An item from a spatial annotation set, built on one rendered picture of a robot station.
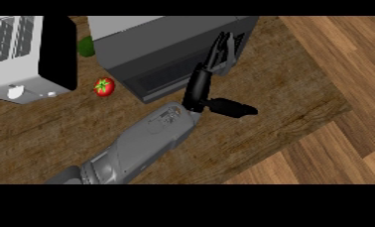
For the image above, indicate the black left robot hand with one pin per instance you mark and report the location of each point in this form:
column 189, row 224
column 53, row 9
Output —
column 196, row 87

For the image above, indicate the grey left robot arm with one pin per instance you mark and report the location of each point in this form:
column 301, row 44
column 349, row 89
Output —
column 146, row 138

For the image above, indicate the dark grey microwave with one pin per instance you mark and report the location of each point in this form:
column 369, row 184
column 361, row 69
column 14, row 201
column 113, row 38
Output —
column 155, row 56

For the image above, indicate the red tomato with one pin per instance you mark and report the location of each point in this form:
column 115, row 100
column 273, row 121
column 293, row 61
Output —
column 103, row 87

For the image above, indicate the green vegetable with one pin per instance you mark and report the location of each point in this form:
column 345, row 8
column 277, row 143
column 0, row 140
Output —
column 85, row 47

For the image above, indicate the white and black appliance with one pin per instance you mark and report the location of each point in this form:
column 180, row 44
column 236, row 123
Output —
column 29, row 72

